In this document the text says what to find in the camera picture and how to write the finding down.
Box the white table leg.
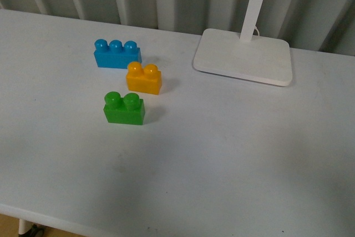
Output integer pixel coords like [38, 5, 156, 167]
[18, 219, 32, 236]

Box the white desk lamp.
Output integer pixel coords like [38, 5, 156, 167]
[193, 0, 293, 87]

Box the blue three-stud block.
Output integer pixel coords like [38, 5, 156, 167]
[94, 39, 142, 69]

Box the yellow two-stud block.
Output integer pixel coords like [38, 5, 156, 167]
[126, 62, 162, 95]

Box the green two-stud block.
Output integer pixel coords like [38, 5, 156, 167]
[103, 92, 145, 125]

